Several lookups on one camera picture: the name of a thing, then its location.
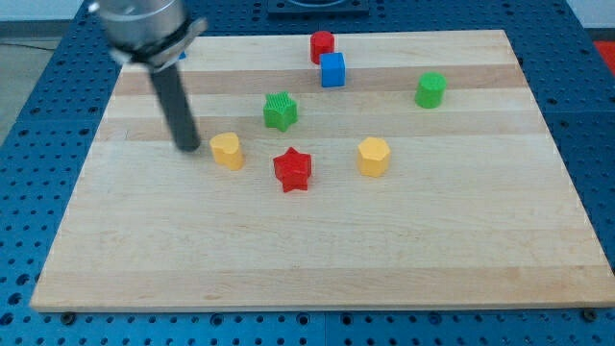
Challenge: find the yellow hexagon block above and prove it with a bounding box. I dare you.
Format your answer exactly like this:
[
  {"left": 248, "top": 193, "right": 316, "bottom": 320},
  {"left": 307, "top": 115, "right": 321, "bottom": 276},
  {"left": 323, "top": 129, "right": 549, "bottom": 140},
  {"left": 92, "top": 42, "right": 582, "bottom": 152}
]
[{"left": 357, "top": 136, "right": 391, "bottom": 178}]

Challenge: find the wooden board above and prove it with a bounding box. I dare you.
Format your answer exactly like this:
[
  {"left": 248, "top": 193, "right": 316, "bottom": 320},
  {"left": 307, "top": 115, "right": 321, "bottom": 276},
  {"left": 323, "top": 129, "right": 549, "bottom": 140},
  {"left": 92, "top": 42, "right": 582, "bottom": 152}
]
[{"left": 31, "top": 30, "right": 614, "bottom": 312}]

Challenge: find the red cylinder block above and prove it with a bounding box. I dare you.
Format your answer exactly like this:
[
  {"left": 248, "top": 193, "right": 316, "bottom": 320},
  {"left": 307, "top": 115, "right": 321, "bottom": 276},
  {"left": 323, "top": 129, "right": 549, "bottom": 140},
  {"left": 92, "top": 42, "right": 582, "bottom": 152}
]
[{"left": 309, "top": 31, "right": 335, "bottom": 64}]

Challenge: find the blue cube block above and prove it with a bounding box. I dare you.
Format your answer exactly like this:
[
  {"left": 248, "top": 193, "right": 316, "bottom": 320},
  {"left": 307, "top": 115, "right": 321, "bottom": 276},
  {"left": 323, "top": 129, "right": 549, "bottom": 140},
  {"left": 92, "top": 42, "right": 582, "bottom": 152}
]
[{"left": 320, "top": 52, "right": 346, "bottom": 87}]

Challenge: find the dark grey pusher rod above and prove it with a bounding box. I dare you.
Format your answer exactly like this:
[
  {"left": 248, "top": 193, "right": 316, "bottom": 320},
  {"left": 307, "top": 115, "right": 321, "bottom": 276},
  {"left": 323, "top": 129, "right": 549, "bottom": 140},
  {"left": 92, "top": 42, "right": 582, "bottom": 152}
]
[{"left": 149, "top": 64, "right": 201, "bottom": 152}]

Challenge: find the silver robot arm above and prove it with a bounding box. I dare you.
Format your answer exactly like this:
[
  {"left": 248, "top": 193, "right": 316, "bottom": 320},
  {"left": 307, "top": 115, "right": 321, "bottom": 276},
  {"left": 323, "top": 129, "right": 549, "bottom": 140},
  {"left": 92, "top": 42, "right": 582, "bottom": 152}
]
[{"left": 87, "top": 0, "right": 208, "bottom": 152}]

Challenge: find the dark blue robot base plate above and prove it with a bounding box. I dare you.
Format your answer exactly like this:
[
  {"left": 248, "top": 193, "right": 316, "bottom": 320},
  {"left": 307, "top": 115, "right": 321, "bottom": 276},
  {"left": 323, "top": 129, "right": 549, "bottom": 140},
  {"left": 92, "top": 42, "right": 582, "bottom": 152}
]
[{"left": 265, "top": 0, "right": 369, "bottom": 15}]

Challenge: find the green cylinder block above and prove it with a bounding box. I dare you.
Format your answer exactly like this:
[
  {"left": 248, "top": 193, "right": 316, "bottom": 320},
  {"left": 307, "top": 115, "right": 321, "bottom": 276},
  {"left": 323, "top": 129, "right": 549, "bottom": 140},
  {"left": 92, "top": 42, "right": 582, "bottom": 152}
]
[{"left": 415, "top": 72, "right": 447, "bottom": 109}]

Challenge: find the yellow heart block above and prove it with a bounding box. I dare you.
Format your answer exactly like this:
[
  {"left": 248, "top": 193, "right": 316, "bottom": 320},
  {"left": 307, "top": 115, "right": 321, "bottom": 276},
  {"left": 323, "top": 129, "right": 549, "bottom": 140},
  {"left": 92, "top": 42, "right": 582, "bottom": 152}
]
[{"left": 209, "top": 132, "right": 244, "bottom": 170}]

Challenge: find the green star block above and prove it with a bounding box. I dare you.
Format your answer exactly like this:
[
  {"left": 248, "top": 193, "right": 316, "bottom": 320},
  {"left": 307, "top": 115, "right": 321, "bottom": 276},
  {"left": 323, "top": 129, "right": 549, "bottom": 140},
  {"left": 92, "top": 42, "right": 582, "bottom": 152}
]
[{"left": 263, "top": 91, "right": 298, "bottom": 132}]

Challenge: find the red star block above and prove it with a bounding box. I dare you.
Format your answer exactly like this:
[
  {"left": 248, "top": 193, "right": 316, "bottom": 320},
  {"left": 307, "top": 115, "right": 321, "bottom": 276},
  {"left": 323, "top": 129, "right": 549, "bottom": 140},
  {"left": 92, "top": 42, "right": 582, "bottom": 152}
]
[{"left": 273, "top": 147, "right": 312, "bottom": 193}]

